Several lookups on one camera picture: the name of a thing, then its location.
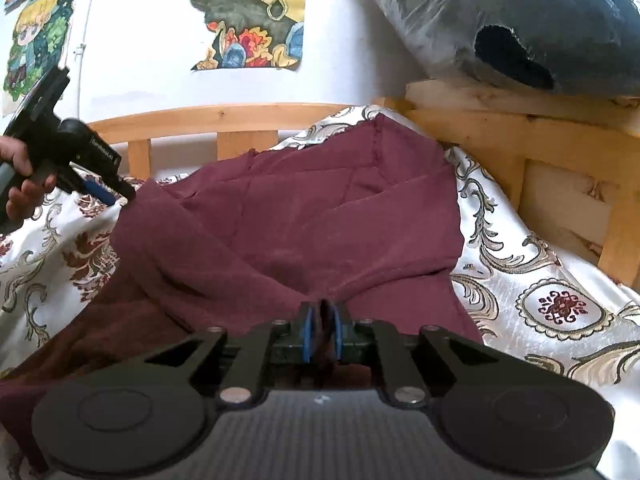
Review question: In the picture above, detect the clear bag of clothes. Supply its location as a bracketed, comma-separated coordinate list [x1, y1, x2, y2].
[374, 0, 639, 98]

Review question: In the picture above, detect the wooden bed frame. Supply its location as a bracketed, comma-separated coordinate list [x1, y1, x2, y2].
[92, 80, 639, 285]

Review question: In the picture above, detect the blond child painting poster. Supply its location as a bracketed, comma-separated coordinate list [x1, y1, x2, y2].
[1, 0, 74, 116]

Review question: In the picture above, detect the white floral bed cover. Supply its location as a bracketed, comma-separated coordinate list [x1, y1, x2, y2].
[0, 104, 640, 480]

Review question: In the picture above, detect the maroon long-sleeve shirt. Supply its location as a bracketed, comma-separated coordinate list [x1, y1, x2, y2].
[1, 115, 480, 472]

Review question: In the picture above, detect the person's left hand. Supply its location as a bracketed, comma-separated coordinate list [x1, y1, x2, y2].
[1, 136, 56, 228]

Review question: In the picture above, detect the white wall pipe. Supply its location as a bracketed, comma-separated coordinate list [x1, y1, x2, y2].
[74, 0, 93, 118]

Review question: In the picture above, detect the landscape painting poster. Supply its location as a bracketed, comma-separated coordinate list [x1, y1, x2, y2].
[190, 0, 306, 72]

